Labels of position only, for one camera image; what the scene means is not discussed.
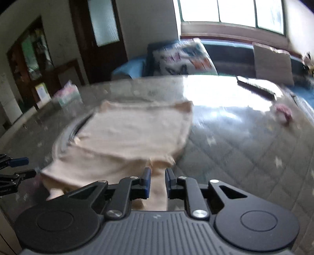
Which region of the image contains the round black induction cooktop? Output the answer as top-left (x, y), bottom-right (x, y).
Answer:
top-left (64, 115), bottom-right (93, 146)

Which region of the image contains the white cabinet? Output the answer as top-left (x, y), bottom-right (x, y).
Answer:
top-left (0, 72), bottom-right (24, 128)

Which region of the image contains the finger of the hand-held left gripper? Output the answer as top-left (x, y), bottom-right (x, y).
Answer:
top-left (0, 170), bottom-right (37, 185)
top-left (0, 154), bottom-right (29, 169)

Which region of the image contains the black remote control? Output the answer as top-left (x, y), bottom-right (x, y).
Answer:
top-left (236, 76), bottom-right (277, 101)

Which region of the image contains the blue sofa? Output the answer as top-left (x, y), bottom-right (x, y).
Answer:
top-left (111, 40), bottom-right (314, 111)

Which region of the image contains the pink scrunchie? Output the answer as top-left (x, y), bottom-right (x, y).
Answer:
top-left (274, 103), bottom-right (293, 122)

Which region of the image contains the plain white pillow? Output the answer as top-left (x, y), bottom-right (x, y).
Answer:
top-left (253, 42), bottom-right (295, 86)

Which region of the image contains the dark wooden door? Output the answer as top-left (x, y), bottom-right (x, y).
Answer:
top-left (69, 0), bottom-right (128, 85)

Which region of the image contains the dark wooden display cabinet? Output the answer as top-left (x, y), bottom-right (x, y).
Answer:
top-left (6, 15), bottom-right (85, 111)

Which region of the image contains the green framed window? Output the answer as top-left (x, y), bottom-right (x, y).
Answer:
top-left (173, 0), bottom-right (286, 36)

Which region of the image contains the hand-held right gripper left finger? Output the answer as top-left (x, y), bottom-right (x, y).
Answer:
top-left (65, 167), bottom-right (152, 220)

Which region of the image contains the tissue box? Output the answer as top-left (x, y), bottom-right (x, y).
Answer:
top-left (53, 80), bottom-right (82, 107)

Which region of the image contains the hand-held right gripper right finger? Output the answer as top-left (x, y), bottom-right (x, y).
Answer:
top-left (165, 168), bottom-right (248, 219)

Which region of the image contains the cream garment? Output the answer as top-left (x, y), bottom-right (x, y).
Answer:
top-left (40, 100), bottom-right (194, 211)

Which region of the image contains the butterfly print pillow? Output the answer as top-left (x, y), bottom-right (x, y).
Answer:
top-left (152, 38), bottom-right (219, 76)

